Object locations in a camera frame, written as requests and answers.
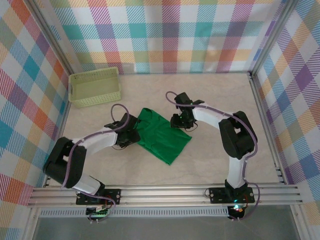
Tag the green t-shirt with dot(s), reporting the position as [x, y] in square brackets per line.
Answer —
[165, 142]

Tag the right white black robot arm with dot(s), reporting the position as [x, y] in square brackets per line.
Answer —
[210, 117]

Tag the aluminium side rail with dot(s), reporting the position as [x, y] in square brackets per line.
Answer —
[262, 120]
[61, 125]

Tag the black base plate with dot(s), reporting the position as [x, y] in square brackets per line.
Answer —
[116, 196]
[217, 196]

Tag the right controller board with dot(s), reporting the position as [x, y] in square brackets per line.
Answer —
[237, 211]

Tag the left controller board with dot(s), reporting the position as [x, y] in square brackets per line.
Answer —
[97, 213]

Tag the left aluminium side rail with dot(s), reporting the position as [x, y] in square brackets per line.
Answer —
[61, 125]

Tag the light green plastic basket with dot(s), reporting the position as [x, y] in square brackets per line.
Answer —
[95, 87]

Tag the aluminium mounting rail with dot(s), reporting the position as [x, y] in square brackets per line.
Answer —
[162, 193]

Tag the right aluminium side rail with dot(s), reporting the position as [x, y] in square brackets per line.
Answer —
[262, 120]

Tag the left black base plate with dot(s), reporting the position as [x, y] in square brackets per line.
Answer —
[116, 196]

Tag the controller board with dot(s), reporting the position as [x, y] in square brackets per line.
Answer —
[97, 213]
[237, 211]

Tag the aluminium frame post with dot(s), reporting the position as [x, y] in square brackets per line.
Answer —
[272, 37]
[50, 37]

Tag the left aluminium frame post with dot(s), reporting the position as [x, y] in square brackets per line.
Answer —
[50, 37]

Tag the right aluminium frame post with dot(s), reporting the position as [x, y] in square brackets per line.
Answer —
[272, 37]

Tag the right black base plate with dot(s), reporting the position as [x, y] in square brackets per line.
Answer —
[217, 196]

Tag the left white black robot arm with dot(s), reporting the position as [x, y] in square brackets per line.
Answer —
[100, 142]

